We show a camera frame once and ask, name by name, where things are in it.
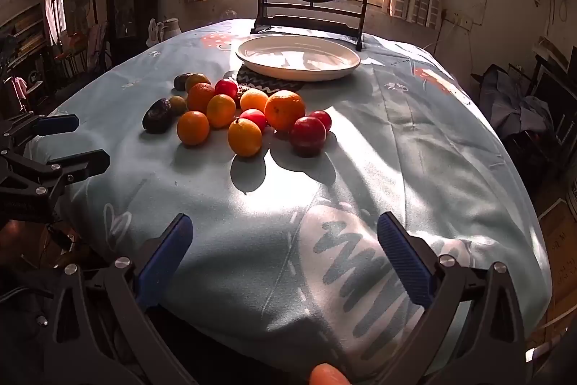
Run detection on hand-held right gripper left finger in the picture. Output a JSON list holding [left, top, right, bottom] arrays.
[[52, 213, 199, 385]]

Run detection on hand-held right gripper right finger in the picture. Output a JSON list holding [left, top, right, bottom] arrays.
[[374, 211, 528, 385]]

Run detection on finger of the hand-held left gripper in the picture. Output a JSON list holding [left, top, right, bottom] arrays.
[[0, 149, 111, 198], [0, 113, 80, 143]]

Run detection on dark avocado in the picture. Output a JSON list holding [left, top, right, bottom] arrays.
[[142, 98, 174, 135]]

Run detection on green tangerine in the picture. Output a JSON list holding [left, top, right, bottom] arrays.
[[185, 73, 211, 92]]

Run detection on large red plum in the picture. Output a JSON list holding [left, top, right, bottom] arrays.
[[289, 117, 327, 157]]

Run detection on small red plum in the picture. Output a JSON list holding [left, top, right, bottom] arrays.
[[215, 79, 239, 98], [239, 108, 268, 132], [309, 110, 333, 132]]

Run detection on large rough orange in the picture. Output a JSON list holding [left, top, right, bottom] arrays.
[[264, 90, 307, 132]]

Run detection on white plate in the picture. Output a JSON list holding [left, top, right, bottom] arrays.
[[235, 34, 361, 82]]

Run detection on person's right hand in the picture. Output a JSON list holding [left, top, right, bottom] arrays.
[[309, 362, 350, 385]]

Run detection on bookshelf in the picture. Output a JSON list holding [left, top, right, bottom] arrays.
[[0, 1, 50, 70]]

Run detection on standing fan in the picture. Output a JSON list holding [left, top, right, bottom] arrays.
[[63, 0, 91, 27]]

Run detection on white pitcher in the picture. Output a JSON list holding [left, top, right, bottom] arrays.
[[148, 18, 182, 43]]

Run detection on dark clothes pile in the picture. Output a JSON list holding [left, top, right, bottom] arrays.
[[471, 65, 569, 187]]

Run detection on black zigzag placemat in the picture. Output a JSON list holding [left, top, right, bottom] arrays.
[[235, 65, 304, 93]]

